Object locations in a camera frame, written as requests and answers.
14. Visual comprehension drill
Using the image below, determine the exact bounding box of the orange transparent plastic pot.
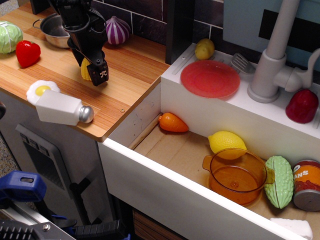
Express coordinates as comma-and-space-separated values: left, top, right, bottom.
202, 148, 275, 206

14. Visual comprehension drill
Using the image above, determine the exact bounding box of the grey toy oven door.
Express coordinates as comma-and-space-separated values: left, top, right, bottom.
15, 124, 73, 199

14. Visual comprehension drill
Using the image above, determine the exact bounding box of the yellow toy potato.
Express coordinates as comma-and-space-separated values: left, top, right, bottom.
194, 38, 215, 61

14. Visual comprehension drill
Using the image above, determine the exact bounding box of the red plastic plate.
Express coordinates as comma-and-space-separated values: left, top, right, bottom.
180, 60, 241, 99

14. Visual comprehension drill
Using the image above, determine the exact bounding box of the toy fried egg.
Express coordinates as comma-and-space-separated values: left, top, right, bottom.
26, 80, 61, 105

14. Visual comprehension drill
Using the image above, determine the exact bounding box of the blue clamp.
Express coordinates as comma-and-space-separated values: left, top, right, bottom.
0, 170, 47, 204

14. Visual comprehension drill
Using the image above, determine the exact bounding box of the green toy cabbage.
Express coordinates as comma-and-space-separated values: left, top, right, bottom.
0, 20, 23, 54

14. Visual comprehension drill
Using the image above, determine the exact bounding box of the green toy bitter gourd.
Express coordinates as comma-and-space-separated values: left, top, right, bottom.
264, 155, 294, 209

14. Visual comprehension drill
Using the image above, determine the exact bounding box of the white salt shaker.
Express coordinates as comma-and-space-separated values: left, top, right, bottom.
35, 90, 94, 126

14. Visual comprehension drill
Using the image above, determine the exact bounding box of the red toy bell pepper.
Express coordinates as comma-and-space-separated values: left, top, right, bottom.
15, 40, 41, 68

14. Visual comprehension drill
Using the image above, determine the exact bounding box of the orange toy carrot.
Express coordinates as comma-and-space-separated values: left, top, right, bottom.
158, 112, 189, 133

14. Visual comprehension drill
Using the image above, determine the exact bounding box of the yellow toy corn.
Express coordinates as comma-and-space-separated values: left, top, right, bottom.
80, 57, 91, 81

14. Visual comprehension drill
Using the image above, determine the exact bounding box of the grey toy spatula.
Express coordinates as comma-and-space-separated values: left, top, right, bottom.
231, 53, 256, 75

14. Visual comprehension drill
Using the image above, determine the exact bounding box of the white foam piece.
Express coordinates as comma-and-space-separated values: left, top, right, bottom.
270, 218, 313, 240

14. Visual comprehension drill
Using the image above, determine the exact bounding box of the steel pot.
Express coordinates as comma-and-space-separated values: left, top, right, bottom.
32, 13, 70, 49

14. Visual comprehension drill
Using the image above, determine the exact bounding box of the grey toy faucet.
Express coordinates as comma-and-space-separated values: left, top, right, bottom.
247, 0, 320, 103

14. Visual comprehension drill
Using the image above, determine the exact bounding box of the purple striped toy onion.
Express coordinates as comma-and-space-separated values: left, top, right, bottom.
105, 16, 131, 45

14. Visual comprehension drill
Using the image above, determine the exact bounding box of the yellow toy lemon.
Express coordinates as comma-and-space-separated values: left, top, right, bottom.
208, 131, 247, 160

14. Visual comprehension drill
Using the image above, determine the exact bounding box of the white toy sink basin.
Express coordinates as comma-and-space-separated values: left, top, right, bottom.
98, 45, 320, 240

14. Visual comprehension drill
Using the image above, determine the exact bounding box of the dark red toy pepper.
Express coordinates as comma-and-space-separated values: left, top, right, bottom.
285, 89, 319, 124

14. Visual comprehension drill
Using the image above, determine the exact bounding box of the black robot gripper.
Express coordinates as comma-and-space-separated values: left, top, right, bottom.
62, 11, 109, 87

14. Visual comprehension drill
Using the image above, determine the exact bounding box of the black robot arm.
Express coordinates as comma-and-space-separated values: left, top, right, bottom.
49, 0, 109, 86

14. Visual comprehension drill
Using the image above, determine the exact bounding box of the toy beans can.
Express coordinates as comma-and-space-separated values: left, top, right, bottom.
293, 159, 320, 212

